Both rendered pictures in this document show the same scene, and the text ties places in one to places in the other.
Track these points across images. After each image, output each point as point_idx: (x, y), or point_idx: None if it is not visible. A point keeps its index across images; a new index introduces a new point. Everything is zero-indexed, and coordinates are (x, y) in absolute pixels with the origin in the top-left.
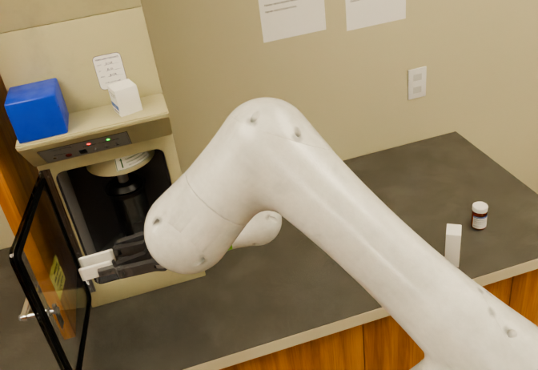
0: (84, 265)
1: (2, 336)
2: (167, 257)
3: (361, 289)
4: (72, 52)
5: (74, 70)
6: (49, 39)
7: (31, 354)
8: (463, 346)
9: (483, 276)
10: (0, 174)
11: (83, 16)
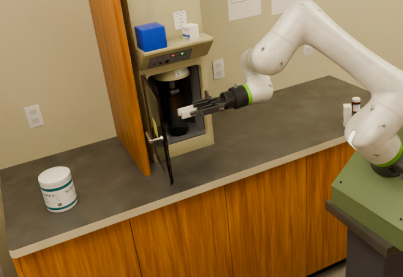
0: (180, 113)
1: (107, 179)
2: (268, 62)
3: (303, 139)
4: (164, 9)
5: (164, 18)
6: (155, 2)
7: (130, 183)
8: (389, 80)
9: None
10: (131, 69)
11: None
